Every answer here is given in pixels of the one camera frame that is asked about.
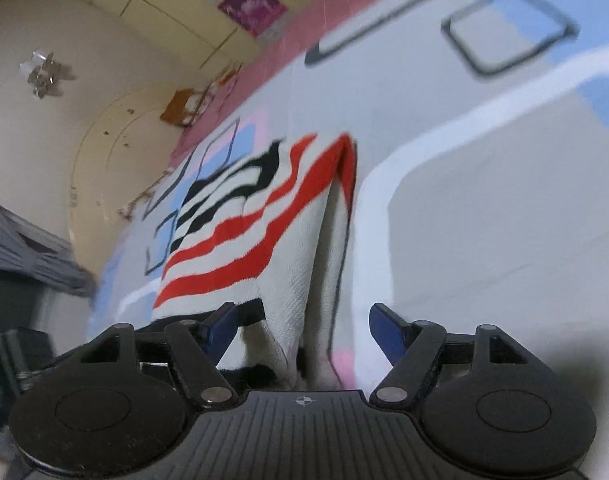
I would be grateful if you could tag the cream bed headboard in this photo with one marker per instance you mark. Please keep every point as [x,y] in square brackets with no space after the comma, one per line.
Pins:
[114,160]

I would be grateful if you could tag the white blanket with square print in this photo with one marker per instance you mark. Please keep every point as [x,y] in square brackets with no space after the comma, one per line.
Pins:
[484,210]

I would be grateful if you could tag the ceiling lamp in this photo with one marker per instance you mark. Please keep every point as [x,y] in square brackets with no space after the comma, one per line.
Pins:
[39,72]

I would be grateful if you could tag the purple wall poster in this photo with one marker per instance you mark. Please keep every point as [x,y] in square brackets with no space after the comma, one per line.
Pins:
[252,7]

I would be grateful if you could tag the grey cloth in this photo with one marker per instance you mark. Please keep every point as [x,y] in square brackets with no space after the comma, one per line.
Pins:
[29,250]

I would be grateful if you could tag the orange cartoon pillow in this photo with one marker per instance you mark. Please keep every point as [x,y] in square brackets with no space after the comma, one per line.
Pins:
[182,107]

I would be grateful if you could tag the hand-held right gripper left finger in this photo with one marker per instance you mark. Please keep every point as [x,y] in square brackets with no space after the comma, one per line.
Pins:
[219,329]

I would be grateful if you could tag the red black striped white sweater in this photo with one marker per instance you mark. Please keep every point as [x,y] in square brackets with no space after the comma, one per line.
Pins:
[284,240]

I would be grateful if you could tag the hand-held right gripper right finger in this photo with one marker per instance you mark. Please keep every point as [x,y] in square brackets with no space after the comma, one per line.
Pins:
[387,332]

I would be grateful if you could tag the dark object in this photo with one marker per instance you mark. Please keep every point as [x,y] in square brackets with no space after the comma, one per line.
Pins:
[24,355]

